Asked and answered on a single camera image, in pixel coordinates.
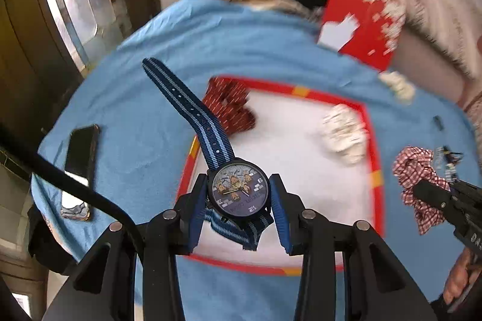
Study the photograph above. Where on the white patterned scrunchie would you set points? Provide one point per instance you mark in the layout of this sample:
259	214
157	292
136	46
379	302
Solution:
344	134

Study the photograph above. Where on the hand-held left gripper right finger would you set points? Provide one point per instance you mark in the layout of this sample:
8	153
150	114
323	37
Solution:
280	219

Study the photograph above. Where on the red white checked scrunchie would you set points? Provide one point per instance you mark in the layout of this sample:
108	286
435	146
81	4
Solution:
418	170

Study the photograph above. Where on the wooden door with glass pane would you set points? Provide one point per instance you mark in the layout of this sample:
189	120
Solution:
49	23

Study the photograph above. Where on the light blue cloth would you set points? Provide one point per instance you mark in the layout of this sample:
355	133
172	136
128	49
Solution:
158	53

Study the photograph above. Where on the black smartphone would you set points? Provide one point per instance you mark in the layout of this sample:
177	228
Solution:
80	163

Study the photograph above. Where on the white tray with red rim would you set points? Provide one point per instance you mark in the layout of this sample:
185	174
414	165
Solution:
301	155

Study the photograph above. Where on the small white scrunchie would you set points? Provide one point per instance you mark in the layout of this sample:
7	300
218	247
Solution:
397	85

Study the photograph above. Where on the small black clip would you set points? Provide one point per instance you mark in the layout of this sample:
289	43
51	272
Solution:
438	123

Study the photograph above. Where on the person's right hand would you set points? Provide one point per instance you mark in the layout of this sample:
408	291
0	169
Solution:
457	277

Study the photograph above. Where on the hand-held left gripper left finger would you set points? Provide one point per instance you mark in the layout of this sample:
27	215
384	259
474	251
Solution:
196	216

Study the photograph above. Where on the colourful hair clip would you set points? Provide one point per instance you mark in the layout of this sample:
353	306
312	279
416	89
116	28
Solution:
449	160

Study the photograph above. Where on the tan fur trim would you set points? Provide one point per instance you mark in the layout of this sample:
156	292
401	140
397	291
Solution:
271	3

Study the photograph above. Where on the dark red patterned scrunchie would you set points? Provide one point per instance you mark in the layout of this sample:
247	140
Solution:
230	106

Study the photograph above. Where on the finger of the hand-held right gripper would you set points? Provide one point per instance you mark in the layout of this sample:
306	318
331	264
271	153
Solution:
431	195

